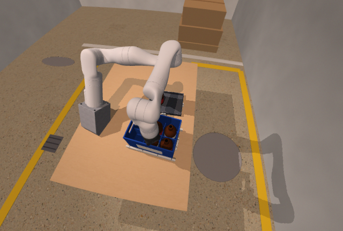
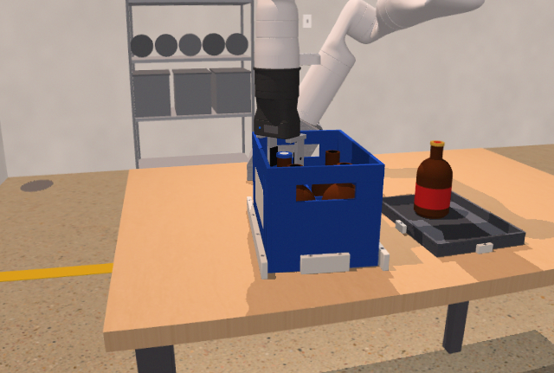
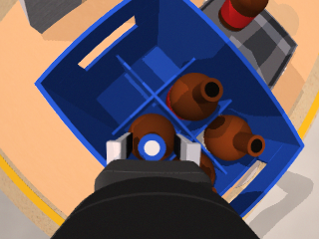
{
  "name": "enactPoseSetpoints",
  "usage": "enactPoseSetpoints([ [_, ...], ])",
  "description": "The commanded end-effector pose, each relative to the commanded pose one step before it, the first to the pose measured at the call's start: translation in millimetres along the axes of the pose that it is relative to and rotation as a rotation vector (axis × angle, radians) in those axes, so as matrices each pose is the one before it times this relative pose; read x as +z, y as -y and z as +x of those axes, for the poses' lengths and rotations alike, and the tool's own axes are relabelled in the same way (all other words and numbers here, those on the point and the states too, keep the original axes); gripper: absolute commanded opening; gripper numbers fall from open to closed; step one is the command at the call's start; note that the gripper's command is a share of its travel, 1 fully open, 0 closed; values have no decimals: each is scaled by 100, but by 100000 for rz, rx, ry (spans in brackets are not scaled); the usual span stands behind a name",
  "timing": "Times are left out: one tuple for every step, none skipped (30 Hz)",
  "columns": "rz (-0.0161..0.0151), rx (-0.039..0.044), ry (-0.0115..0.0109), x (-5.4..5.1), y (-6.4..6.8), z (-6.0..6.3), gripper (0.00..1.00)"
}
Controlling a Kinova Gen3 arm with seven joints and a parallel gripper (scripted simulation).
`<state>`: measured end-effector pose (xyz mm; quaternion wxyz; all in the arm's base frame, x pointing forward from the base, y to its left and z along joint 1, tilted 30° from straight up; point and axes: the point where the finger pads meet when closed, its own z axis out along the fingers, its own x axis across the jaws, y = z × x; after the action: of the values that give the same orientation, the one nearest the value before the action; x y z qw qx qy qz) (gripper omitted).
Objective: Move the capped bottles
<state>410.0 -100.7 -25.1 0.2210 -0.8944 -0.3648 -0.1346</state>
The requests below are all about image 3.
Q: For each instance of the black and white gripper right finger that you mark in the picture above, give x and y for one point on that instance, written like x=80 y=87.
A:
x=185 y=149

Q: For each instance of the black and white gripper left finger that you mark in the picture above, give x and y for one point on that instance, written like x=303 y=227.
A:
x=120 y=148

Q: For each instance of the blue plastic crate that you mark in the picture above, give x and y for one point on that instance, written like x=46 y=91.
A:
x=94 y=101

